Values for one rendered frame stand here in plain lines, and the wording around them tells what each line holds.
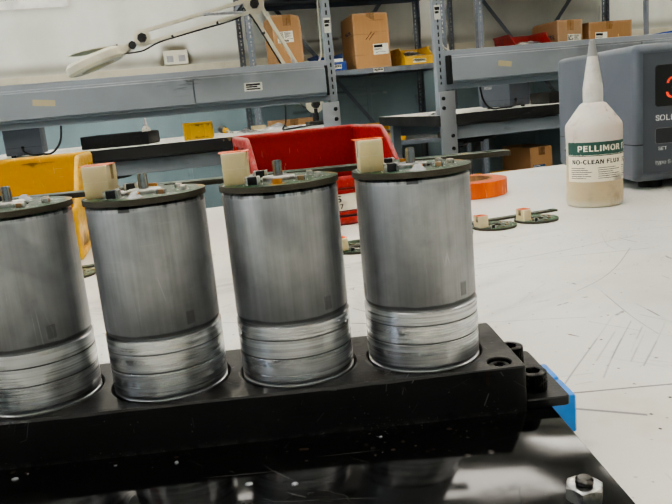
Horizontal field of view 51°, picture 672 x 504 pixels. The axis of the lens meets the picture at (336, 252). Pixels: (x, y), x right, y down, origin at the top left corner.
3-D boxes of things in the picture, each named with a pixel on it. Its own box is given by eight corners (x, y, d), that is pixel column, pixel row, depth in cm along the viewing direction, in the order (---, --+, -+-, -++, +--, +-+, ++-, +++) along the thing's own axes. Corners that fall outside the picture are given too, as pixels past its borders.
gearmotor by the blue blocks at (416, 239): (494, 404, 15) (482, 160, 14) (378, 417, 15) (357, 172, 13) (466, 362, 17) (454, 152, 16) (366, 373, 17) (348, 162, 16)
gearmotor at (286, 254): (362, 419, 15) (339, 174, 13) (244, 432, 14) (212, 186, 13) (352, 375, 17) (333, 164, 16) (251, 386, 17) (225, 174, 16)
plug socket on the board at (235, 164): (261, 183, 14) (257, 150, 14) (219, 187, 14) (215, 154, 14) (263, 179, 15) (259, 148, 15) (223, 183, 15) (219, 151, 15)
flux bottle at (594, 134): (583, 209, 42) (580, 39, 40) (556, 203, 45) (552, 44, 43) (635, 203, 43) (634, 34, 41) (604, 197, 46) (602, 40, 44)
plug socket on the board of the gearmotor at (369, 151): (397, 169, 14) (395, 137, 14) (356, 174, 14) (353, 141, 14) (392, 166, 15) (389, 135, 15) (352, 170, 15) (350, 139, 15)
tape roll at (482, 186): (412, 198, 54) (410, 183, 54) (464, 187, 57) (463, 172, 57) (471, 202, 49) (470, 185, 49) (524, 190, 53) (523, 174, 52)
